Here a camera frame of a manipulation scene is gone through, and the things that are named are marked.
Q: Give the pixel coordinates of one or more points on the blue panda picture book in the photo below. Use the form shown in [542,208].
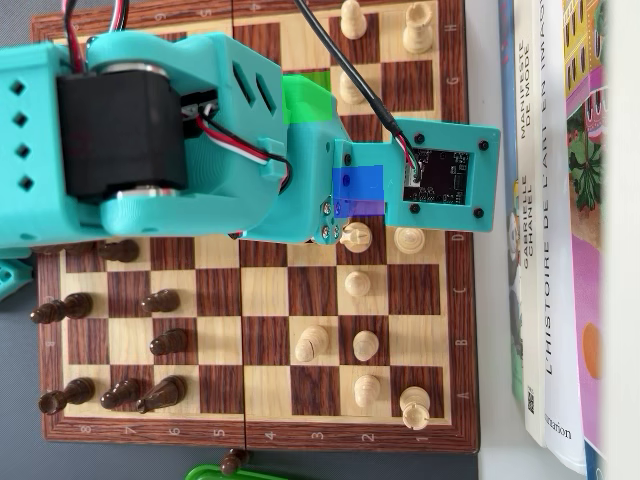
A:
[506,125]

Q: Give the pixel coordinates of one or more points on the light wooden chess pawn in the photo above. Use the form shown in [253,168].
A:
[352,22]
[366,390]
[357,283]
[365,344]
[350,95]

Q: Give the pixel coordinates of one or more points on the dark wooden chess rook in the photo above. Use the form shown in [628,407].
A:
[69,394]

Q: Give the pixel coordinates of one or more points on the white L'Histoire de l'art book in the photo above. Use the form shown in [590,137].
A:
[560,300]

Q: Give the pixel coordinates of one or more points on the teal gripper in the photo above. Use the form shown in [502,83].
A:
[311,165]

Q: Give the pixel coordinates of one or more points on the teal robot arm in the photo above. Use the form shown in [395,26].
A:
[30,150]

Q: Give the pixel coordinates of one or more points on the pink colourful illustrated book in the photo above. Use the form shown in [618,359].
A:
[582,275]

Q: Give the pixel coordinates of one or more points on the white Gabrielle Chanel book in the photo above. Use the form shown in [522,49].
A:
[532,310]

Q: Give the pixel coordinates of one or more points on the dark wooden chess bishop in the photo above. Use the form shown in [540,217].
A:
[64,307]

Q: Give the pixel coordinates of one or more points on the light wooden chess knight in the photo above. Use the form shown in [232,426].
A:
[356,237]

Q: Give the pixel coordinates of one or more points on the dark wooden chess pawn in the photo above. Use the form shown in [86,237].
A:
[170,342]
[234,459]
[121,251]
[122,392]
[162,301]

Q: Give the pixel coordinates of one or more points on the wooden folding chess board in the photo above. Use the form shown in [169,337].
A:
[220,295]

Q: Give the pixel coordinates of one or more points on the light wooden chess bishop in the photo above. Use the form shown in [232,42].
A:
[311,342]

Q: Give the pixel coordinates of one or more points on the light wooden chess rook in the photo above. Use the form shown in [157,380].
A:
[414,406]
[417,35]

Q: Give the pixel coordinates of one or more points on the dark wooden chess queen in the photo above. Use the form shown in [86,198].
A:
[80,249]

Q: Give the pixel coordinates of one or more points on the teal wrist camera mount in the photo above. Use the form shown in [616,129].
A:
[450,140]

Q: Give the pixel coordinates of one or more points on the green plastic container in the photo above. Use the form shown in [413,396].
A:
[215,472]

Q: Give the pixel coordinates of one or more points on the light wooden chess queen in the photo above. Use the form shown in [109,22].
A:
[408,242]

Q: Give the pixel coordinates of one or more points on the dark bishop bottom row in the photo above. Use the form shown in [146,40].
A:
[163,392]

